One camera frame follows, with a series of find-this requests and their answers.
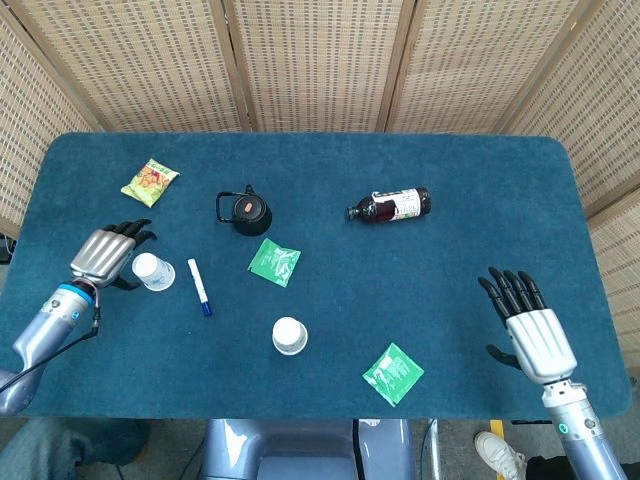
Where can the clear plastic cup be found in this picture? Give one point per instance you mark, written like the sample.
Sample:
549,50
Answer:
155,272

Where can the white marker with blue cap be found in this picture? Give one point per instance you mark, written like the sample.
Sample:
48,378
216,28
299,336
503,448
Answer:
198,285

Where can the white sneaker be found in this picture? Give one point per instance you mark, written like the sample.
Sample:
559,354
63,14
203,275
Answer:
495,450

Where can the woven bamboo screen panel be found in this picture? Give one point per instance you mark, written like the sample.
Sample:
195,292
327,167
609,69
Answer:
475,65
320,65
150,65
30,125
590,100
620,260

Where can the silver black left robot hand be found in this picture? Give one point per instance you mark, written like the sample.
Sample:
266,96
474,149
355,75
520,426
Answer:
102,255

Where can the paper cup green flower print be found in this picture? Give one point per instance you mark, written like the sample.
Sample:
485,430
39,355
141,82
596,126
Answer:
290,352

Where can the grey robot torso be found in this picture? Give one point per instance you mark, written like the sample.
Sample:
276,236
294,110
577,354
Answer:
300,450

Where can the blue carpet table cover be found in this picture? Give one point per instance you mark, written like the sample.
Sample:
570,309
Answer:
350,300

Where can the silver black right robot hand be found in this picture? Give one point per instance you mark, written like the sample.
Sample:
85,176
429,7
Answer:
542,345

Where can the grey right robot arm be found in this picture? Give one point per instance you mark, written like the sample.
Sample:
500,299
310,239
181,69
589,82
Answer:
580,440

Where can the yellow green snack bag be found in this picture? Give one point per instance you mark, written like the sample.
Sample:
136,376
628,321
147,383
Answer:
150,182

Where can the brown tea bottle with label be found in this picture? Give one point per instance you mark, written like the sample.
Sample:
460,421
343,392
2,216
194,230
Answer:
395,205

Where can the blue jeans leg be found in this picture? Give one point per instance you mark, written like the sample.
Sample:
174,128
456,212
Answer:
60,445

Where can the green foil sachet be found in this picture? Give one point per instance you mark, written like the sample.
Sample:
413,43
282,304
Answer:
393,374
275,262

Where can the paper cup blue lotus print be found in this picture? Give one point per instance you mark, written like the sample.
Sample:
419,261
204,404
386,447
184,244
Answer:
289,332

